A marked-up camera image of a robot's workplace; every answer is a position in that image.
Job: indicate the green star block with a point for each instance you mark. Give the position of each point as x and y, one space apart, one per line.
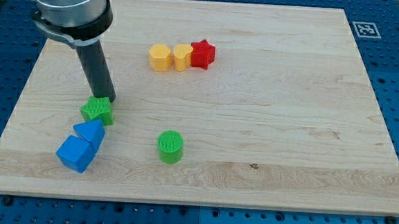
98 108

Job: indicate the red star block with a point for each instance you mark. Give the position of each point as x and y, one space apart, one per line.
203 54

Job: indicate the blue cube block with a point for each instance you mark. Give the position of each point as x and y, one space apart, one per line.
76 153

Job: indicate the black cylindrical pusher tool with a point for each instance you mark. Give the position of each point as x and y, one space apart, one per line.
96 70

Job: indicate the yellow hexagon block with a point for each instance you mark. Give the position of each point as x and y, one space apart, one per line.
160 57

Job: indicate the white fiducial marker tag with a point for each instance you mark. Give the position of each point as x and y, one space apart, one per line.
366 29

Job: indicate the yellow heart block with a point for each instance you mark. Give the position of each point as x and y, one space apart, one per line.
182 56

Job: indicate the light wooden board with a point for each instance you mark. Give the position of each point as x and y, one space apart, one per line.
285 118

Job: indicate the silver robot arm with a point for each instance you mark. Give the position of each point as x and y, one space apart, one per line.
76 23

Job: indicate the green cylinder block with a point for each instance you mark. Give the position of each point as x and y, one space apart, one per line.
170 145

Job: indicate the blue triangle block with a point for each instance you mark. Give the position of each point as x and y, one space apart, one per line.
92 131

